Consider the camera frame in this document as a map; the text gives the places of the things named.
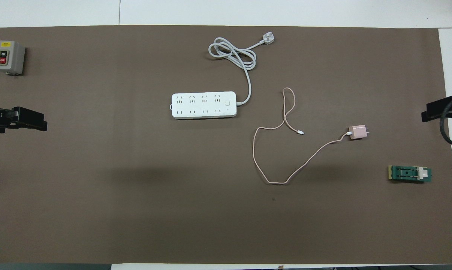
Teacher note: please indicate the grey on-off switch box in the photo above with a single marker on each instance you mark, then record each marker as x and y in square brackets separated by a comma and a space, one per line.
[10, 56]

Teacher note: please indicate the green knife switch block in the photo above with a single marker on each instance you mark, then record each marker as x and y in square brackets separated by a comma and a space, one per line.
[407, 173]

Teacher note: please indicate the pink charger adapter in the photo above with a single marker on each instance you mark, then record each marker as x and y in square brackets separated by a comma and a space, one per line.
[358, 132]

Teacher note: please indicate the brown table mat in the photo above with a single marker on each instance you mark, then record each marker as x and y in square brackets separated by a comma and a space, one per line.
[136, 187]

